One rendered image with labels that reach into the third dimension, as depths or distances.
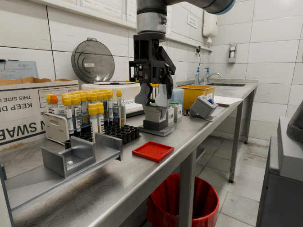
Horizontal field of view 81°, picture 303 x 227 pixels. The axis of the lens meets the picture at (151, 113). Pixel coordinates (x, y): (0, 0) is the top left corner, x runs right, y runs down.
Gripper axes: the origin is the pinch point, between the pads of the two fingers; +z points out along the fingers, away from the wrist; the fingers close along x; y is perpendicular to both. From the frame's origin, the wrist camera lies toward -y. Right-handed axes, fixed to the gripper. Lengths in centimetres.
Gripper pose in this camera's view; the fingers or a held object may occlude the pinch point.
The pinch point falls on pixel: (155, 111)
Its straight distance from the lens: 51.7
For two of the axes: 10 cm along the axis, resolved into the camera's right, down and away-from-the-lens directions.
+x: 8.2, 1.4, -5.5
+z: 0.0, 9.7, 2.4
